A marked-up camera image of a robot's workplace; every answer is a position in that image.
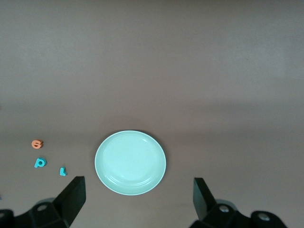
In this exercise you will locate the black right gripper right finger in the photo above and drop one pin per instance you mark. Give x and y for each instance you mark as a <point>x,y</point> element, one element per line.
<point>225,216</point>

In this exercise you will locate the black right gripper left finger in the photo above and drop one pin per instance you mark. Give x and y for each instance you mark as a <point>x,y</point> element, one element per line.
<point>47,213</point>

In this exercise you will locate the teal foam letter l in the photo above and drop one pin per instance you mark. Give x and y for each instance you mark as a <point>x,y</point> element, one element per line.
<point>62,172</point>

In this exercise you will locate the teal foam letter p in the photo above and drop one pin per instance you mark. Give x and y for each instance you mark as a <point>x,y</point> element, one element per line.
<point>40,163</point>

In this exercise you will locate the orange foam number six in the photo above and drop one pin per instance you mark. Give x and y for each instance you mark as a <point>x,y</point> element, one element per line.
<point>37,144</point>

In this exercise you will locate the pale green plate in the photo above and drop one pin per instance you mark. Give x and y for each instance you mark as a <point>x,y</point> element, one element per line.
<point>130,162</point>

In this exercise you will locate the brown table cover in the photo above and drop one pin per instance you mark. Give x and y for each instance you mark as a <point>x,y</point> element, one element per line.
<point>152,59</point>

